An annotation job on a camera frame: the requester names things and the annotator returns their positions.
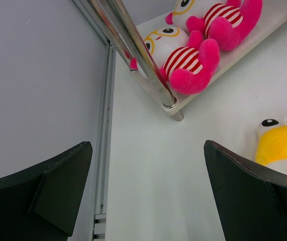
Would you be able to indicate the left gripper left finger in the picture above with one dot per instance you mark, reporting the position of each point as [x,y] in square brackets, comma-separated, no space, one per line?
[42,201]

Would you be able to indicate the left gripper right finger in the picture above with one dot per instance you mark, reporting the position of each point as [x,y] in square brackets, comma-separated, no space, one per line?
[251,199]

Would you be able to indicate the pink plush shelf left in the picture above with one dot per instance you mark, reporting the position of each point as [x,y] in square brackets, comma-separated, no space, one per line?
[187,62]

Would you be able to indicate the pink plush shelf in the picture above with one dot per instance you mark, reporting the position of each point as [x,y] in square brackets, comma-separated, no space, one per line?
[187,62]
[227,22]

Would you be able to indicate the white two-tier shelf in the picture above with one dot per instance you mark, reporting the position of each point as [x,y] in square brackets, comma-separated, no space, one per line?
[128,42]

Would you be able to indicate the yellow frog plush front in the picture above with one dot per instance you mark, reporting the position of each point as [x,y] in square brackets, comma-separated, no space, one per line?
[272,145]

